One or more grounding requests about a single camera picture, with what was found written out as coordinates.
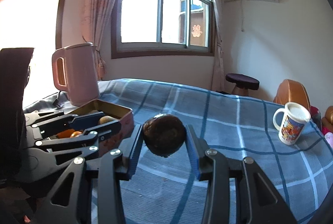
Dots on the orange wooden chair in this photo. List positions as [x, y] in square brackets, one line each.
[292, 91]
[327, 121]

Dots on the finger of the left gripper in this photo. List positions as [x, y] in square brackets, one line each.
[100, 133]
[71, 121]

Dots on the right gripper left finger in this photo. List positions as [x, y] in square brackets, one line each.
[130, 148]

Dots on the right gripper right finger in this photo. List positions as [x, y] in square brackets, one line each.
[196, 148]

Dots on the white cartoon mug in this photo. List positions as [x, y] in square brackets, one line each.
[295, 118]

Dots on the window with frame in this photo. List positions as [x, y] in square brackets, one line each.
[162, 28]

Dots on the blue plaid tablecloth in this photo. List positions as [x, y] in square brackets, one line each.
[164, 190]

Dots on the pink electric kettle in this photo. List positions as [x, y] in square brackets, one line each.
[74, 72]

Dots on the small orange front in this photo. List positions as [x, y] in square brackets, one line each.
[75, 134]

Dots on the gold metal tin tray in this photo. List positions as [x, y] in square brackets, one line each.
[121, 113]

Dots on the dark round stool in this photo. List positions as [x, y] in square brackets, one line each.
[243, 83]

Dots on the large orange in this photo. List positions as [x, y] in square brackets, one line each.
[65, 134]

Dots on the pink right curtain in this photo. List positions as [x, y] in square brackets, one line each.
[218, 76]

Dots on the black kettle power plug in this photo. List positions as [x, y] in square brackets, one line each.
[57, 102]

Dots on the dark brown passion fruit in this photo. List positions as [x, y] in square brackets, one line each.
[164, 134]

